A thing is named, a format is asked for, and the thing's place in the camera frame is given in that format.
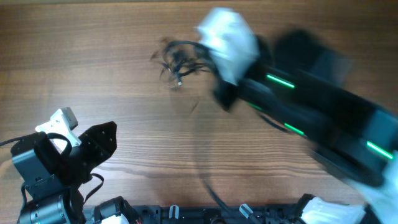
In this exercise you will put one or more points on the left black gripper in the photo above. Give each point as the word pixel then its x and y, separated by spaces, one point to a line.
pixel 104 147

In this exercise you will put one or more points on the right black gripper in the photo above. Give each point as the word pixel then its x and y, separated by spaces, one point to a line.
pixel 226 94

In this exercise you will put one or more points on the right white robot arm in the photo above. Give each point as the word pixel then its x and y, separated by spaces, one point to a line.
pixel 296 87

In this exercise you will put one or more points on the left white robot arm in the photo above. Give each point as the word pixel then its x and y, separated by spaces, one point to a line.
pixel 62 207

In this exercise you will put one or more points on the black aluminium base frame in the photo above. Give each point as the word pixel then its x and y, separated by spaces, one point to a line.
pixel 308 209

